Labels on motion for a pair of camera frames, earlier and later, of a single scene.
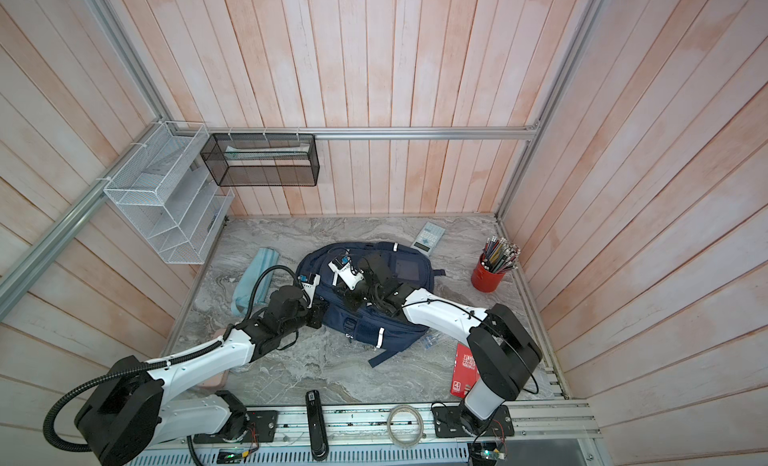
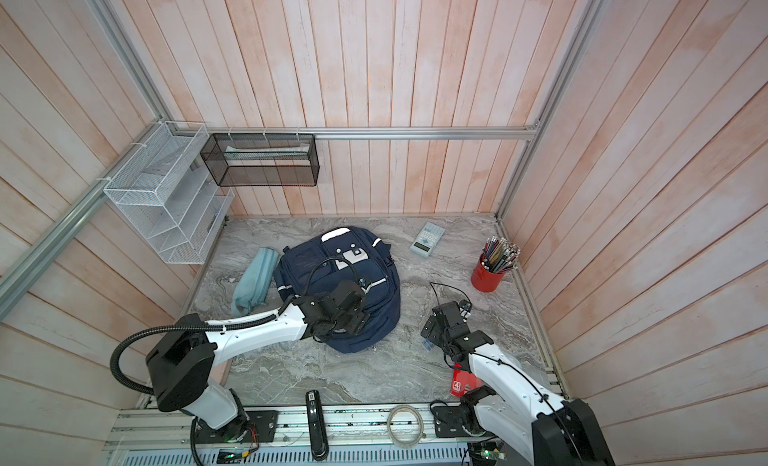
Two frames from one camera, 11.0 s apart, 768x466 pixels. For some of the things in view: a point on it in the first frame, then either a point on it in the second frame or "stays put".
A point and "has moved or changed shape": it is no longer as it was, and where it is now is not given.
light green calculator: (428, 238) stays put
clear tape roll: (420, 435) stays put
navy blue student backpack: (409, 267) has moved or changed shape
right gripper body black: (363, 293) -> (435, 333)
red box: (466, 372) stays put
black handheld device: (318, 437) stays put
